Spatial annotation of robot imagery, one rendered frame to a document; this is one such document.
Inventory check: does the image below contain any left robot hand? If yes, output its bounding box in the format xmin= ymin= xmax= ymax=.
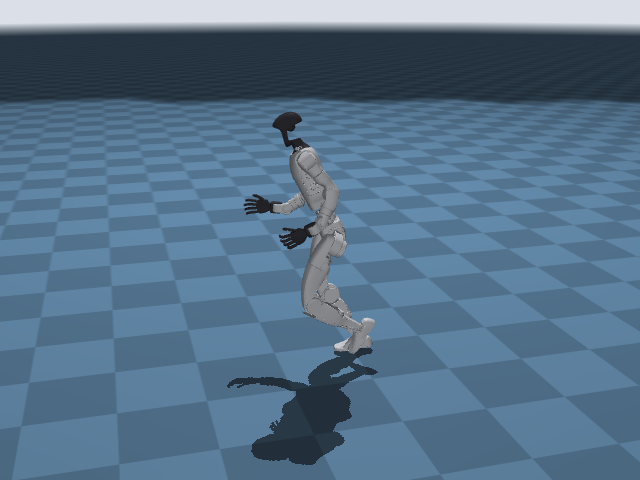
xmin=279 ymin=222 xmax=319 ymax=249

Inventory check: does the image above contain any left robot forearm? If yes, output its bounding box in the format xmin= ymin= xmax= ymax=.
xmin=308 ymin=188 xmax=339 ymax=236

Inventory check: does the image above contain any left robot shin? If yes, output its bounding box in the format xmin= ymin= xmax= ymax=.
xmin=303 ymin=298 xmax=363 ymax=334

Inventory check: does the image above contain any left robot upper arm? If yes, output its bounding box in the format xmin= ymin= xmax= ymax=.
xmin=296 ymin=152 xmax=339 ymax=200

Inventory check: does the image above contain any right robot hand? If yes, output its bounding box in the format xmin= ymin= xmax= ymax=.
xmin=244 ymin=194 xmax=282 ymax=215

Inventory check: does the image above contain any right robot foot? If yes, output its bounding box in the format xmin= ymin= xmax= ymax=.
xmin=334 ymin=335 xmax=372 ymax=351

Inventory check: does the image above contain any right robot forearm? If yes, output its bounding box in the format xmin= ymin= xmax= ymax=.
xmin=273 ymin=191 xmax=306 ymax=215

